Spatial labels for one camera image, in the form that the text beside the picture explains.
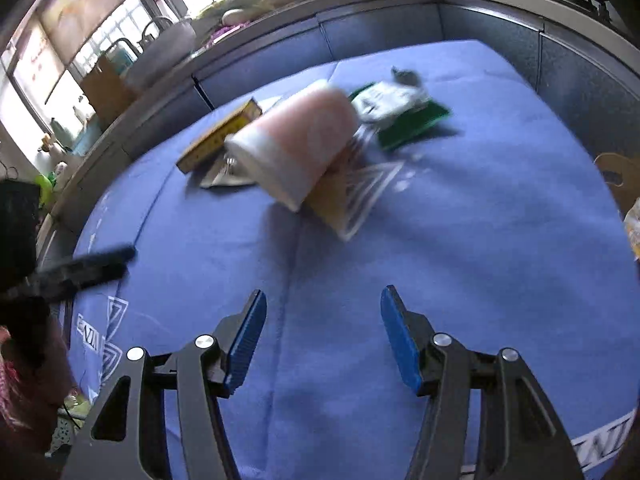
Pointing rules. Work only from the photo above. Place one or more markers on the yellow flat box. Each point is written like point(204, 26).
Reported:
point(220, 135)

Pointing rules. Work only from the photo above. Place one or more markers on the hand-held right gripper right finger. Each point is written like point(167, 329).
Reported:
point(400, 340)

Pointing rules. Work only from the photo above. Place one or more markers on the silver foil wrapper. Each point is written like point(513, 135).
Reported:
point(225, 177)

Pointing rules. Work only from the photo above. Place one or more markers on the person's left forearm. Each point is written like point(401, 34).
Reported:
point(30, 390)

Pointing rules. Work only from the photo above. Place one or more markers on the large paper cup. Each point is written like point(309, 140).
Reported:
point(295, 145)

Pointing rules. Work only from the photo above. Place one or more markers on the printed roller blind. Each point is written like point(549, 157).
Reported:
point(85, 5)

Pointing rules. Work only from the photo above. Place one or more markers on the green packet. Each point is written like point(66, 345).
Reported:
point(415, 122)

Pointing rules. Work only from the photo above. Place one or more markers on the purple plastic bag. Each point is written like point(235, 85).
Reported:
point(227, 35)

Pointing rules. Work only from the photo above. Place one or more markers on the curved metal faucet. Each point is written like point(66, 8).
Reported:
point(157, 24)
point(122, 46)

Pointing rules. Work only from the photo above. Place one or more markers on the white basin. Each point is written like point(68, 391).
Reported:
point(162, 52)

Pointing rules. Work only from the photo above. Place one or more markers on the blue printed tablecloth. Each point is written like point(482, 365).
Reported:
point(450, 240)

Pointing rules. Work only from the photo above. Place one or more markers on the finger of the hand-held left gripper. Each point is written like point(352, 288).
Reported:
point(75, 277)
point(100, 255)

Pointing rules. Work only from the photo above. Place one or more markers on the white radish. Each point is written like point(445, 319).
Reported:
point(234, 16)

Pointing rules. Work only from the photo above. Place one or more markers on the grey thermos bottle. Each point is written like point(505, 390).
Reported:
point(58, 130)

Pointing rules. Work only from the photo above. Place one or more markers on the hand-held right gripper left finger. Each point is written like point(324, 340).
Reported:
point(245, 345)

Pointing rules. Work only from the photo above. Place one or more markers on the white crumpled wrapper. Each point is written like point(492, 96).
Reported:
point(390, 100)

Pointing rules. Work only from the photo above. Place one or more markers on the brown paper bag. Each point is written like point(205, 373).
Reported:
point(617, 175)
point(107, 92)

